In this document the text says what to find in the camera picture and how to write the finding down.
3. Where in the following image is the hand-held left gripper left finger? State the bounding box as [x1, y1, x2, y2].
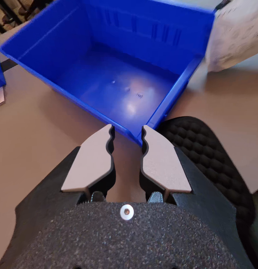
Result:
[61, 123, 117, 198]

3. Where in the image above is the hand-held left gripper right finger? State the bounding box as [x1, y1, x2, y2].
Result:
[139, 125, 192, 201]

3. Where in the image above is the printed white paper bag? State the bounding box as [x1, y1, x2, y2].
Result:
[205, 0, 258, 73]

